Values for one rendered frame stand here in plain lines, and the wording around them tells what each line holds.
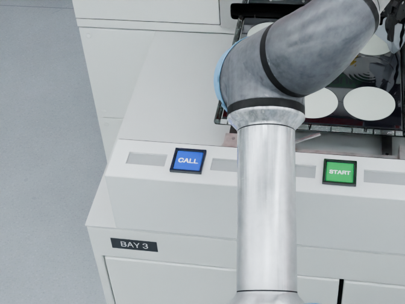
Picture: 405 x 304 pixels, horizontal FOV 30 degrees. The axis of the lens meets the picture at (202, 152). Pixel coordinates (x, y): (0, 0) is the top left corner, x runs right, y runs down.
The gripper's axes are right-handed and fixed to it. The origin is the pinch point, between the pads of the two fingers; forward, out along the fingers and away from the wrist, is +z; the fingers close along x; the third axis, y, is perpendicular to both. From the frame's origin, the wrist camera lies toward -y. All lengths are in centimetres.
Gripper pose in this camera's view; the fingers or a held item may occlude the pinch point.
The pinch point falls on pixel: (398, 49)
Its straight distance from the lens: 165.4
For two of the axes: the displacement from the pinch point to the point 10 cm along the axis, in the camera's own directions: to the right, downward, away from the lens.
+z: 0.6, 7.2, 6.9
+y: -6.8, -4.8, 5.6
